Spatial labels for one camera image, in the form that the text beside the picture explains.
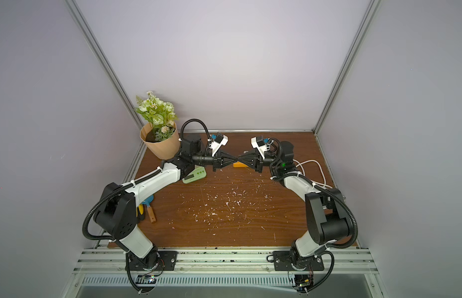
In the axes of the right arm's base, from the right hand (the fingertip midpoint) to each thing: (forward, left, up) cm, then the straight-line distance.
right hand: (240, 159), depth 75 cm
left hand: (-1, +1, 0) cm, 2 cm away
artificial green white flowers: (+26, +41, +2) cm, 48 cm away
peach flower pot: (+16, +42, -14) cm, 47 cm away
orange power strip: (-2, 0, -1) cm, 2 cm away
